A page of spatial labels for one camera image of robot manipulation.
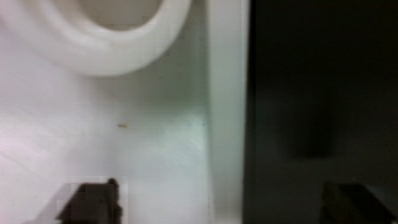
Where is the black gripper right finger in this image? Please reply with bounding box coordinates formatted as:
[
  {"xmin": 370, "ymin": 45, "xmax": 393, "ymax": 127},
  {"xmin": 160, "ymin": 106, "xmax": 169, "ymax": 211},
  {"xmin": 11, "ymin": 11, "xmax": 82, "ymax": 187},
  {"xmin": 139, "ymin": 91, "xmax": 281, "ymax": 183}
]
[{"xmin": 320, "ymin": 182, "xmax": 398, "ymax": 224}]

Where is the white square table top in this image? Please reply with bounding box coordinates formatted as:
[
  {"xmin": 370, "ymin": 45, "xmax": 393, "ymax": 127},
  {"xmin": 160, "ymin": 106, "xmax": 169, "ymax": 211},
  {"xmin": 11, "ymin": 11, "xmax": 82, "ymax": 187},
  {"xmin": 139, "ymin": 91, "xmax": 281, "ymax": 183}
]
[{"xmin": 0, "ymin": 0, "xmax": 251, "ymax": 224}]

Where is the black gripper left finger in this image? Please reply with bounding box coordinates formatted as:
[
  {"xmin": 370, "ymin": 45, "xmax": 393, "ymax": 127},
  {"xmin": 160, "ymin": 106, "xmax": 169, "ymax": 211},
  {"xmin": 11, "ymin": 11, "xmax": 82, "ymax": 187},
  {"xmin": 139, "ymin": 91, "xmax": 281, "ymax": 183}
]
[{"xmin": 57, "ymin": 178, "xmax": 123, "ymax": 224}]

